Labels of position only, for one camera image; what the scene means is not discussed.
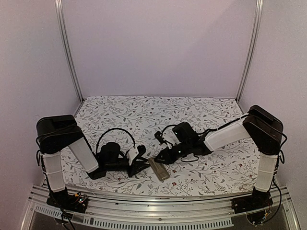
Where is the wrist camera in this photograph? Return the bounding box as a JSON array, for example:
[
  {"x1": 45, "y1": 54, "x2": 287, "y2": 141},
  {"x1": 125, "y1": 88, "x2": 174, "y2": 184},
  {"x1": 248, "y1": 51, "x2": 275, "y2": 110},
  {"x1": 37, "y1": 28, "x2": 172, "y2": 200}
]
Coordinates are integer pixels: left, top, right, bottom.
[
  {"x1": 154, "y1": 131, "x2": 167, "y2": 144},
  {"x1": 137, "y1": 145, "x2": 146, "y2": 157}
]

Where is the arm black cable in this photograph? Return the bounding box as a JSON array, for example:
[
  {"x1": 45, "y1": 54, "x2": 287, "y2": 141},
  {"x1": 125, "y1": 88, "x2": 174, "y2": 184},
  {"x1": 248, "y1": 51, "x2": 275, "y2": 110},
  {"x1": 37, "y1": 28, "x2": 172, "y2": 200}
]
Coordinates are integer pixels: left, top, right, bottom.
[
  {"x1": 95, "y1": 128, "x2": 137, "y2": 156},
  {"x1": 160, "y1": 114, "x2": 288, "y2": 166}
]

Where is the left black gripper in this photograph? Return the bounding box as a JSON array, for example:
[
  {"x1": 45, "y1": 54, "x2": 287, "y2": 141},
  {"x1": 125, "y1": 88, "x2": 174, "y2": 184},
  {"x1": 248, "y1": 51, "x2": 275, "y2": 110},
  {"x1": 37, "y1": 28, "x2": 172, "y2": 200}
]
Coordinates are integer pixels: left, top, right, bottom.
[{"x1": 106, "y1": 158, "x2": 150, "y2": 178}]

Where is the floral patterned table mat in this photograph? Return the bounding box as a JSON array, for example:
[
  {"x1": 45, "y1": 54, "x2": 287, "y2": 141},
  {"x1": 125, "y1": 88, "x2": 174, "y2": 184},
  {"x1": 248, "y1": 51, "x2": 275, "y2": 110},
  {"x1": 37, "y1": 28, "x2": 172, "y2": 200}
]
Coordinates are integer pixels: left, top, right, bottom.
[{"x1": 61, "y1": 96, "x2": 260, "y2": 196}]

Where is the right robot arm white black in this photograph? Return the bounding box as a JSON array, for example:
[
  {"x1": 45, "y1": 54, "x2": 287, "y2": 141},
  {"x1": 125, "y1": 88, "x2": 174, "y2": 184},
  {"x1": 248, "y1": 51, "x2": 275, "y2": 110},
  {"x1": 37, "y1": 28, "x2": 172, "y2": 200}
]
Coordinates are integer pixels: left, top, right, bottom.
[{"x1": 154, "y1": 105, "x2": 286, "y2": 209}]

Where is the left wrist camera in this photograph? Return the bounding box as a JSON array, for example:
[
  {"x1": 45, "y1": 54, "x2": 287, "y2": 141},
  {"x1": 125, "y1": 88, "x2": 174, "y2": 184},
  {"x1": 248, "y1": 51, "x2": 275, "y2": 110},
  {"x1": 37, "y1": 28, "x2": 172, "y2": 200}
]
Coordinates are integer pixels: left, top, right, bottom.
[{"x1": 137, "y1": 145, "x2": 146, "y2": 157}]

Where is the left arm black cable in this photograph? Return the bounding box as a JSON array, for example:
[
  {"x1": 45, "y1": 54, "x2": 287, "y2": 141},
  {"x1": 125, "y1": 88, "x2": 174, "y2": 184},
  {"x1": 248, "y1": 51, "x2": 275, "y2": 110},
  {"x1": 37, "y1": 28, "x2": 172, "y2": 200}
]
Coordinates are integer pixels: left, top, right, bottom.
[{"x1": 95, "y1": 128, "x2": 137, "y2": 156}]

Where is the white grey remote control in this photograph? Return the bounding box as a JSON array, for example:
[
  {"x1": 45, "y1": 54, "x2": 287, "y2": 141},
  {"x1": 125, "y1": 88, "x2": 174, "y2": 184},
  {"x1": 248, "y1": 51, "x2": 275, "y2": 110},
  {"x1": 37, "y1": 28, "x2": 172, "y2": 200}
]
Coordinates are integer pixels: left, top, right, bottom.
[{"x1": 148, "y1": 157, "x2": 170, "y2": 182}]

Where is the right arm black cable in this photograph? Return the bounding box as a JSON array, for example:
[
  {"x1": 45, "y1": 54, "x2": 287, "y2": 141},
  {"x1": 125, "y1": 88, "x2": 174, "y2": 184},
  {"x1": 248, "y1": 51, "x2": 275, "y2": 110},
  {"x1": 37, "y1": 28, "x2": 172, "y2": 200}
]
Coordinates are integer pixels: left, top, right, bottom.
[{"x1": 160, "y1": 114, "x2": 288, "y2": 166}]

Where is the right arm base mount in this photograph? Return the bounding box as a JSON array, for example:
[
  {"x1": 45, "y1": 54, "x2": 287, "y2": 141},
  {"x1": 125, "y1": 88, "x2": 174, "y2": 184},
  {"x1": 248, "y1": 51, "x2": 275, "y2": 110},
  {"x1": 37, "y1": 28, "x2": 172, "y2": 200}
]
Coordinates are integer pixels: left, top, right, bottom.
[{"x1": 231, "y1": 188, "x2": 273, "y2": 214}]

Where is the right aluminium frame post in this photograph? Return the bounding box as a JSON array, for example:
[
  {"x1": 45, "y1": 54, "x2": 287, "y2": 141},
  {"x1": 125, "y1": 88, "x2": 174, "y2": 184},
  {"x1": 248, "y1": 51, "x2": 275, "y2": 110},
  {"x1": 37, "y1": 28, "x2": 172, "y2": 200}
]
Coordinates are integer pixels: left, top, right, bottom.
[{"x1": 236, "y1": 0, "x2": 263, "y2": 103}]

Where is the aluminium front rail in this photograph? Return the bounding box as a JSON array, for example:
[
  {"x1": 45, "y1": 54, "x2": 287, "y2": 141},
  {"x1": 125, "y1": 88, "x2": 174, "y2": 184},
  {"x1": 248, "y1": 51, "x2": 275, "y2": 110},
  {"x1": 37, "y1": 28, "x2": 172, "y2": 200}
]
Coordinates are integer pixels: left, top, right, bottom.
[{"x1": 21, "y1": 185, "x2": 302, "y2": 230}]

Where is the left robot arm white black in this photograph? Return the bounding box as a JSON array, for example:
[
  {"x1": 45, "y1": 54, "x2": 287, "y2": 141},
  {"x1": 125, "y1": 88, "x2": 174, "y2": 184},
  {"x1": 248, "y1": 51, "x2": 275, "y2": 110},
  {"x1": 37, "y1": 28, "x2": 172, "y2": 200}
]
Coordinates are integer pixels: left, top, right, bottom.
[{"x1": 36, "y1": 115, "x2": 150, "y2": 208}]

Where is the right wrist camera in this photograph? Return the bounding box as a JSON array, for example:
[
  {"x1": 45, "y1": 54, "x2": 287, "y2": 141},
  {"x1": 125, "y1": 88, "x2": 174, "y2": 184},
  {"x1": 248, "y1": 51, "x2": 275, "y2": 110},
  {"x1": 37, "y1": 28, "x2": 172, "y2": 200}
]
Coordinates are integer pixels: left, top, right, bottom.
[{"x1": 154, "y1": 131, "x2": 167, "y2": 144}]

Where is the left aluminium frame post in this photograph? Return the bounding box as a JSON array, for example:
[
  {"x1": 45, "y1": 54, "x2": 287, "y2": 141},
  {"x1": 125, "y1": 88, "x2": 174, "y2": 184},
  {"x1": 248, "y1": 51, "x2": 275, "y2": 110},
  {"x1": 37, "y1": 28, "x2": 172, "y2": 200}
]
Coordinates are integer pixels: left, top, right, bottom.
[{"x1": 54, "y1": 0, "x2": 84, "y2": 103}]

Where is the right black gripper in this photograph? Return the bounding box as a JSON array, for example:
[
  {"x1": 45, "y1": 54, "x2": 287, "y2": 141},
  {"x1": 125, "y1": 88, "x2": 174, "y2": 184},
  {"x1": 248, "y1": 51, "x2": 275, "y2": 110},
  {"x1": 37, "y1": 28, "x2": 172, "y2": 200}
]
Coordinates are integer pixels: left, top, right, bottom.
[{"x1": 154, "y1": 142, "x2": 191, "y2": 166}]

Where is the aluminium frame post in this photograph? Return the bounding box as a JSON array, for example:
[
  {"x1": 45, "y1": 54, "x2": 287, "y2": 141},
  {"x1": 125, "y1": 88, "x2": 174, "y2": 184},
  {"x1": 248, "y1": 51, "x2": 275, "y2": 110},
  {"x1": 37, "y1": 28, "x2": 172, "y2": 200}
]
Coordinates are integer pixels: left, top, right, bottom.
[
  {"x1": 54, "y1": 0, "x2": 84, "y2": 103},
  {"x1": 236, "y1": 0, "x2": 263, "y2": 103}
]

